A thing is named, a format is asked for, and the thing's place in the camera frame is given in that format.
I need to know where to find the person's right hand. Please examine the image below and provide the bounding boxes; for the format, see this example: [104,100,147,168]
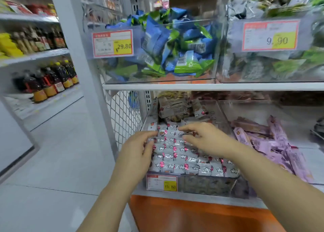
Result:
[178,122,239,159]

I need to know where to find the person's left hand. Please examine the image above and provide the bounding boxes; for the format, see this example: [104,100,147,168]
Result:
[112,131,158,187]

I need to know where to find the person's left forearm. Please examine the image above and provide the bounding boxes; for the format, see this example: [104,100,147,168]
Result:
[76,174,142,232]

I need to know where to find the person's right forearm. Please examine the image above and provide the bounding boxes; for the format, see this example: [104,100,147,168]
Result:
[225,143,324,232]

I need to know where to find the clear plastic bin with white packets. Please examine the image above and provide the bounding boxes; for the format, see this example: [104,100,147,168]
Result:
[140,98,251,198]

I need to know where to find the rows of white pink snack packets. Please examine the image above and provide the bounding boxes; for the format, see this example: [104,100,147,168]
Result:
[145,123,239,178]

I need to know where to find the pile of beige snack packets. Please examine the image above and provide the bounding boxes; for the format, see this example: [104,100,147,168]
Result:
[152,91,210,125]

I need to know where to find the small red yellow price tag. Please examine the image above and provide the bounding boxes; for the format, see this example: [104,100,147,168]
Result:
[146,174,178,192]

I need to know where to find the white metal shelf rack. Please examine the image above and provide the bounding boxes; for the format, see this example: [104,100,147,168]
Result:
[48,0,324,209]

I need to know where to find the orange shelf base panel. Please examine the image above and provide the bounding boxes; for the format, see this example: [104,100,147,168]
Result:
[129,195,286,232]

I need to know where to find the pile of purple snack packets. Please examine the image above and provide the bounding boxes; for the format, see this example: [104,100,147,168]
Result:
[230,115,315,184]

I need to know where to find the clear plastic bin with blue packets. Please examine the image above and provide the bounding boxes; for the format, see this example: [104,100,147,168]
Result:
[85,2,227,85]

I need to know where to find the pile of blue green snack packets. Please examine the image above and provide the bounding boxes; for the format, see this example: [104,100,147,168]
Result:
[106,7,218,81]

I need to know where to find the clear plastic bin with purple packets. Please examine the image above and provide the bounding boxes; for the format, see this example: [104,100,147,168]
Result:
[218,99,324,199]

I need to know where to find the row of dark sauce bottles, yellow labels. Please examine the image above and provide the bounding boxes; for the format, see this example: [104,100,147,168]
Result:
[12,59,79,103]

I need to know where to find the clear plastic bin with grey packets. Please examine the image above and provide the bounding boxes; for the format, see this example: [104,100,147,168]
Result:
[218,0,324,83]

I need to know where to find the large red yellow price tag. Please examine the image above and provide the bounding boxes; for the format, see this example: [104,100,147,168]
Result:
[242,19,301,52]

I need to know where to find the pile of grey green snack packets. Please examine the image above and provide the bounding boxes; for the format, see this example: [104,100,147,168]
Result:
[223,0,324,82]

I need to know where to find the white side shelf unit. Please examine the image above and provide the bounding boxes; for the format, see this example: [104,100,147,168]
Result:
[0,0,85,132]

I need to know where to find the row of brown bottles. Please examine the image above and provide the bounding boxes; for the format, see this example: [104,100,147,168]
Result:
[12,26,67,55]

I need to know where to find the stack of yellow packets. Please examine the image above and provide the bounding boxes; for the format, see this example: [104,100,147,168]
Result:
[0,33,24,59]

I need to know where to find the row of red packets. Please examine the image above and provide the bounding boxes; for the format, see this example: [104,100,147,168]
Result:
[6,0,57,17]

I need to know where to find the white wire mesh panel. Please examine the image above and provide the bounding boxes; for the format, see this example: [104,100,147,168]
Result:
[102,88,143,151]

